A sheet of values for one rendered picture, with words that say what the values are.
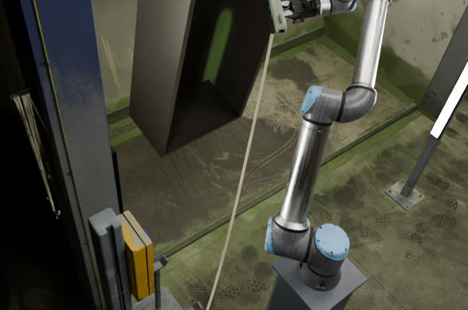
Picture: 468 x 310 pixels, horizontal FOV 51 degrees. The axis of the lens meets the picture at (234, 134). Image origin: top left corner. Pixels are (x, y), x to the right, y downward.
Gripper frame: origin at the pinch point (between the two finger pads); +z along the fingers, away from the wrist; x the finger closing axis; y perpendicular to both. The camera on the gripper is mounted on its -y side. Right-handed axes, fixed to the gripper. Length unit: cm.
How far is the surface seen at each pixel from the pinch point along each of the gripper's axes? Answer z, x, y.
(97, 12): 92, 86, 101
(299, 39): -62, 93, 195
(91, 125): 75, -54, -35
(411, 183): -91, -61, 133
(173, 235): 66, -67, 116
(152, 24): 53, 10, 10
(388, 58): -123, 50, 173
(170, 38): 45.9, -2.2, 5.1
